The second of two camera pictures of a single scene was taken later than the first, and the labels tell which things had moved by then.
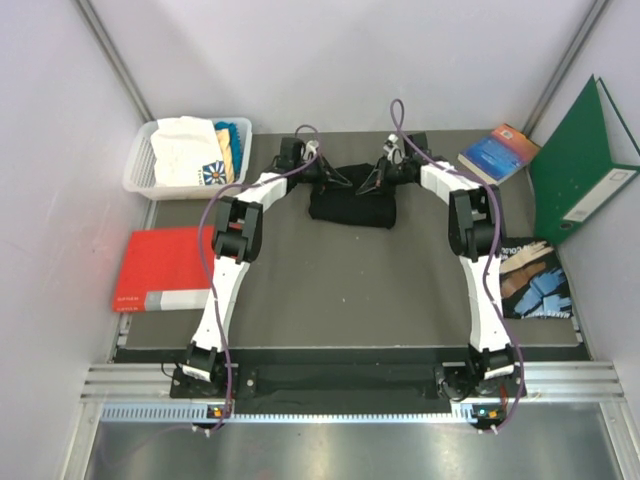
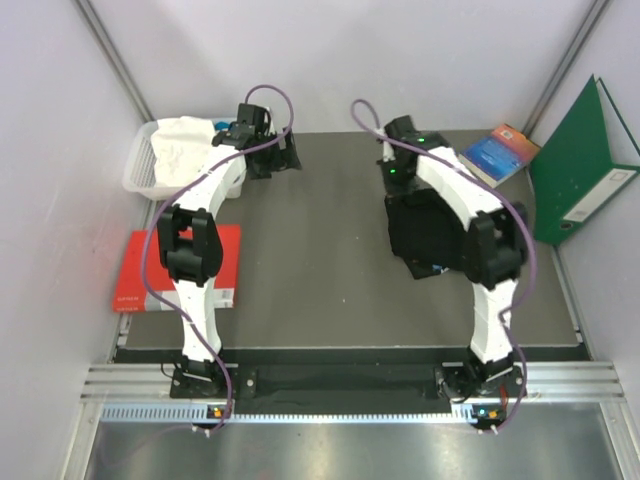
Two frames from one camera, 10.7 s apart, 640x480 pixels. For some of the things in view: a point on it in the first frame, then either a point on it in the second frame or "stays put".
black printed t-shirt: (533, 279) to (425, 263)
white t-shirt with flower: (187, 152) stays put
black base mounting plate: (239, 382) stays put
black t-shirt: (339, 202) to (423, 226)
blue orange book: (500, 154) stays put
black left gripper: (325, 172) to (282, 159)
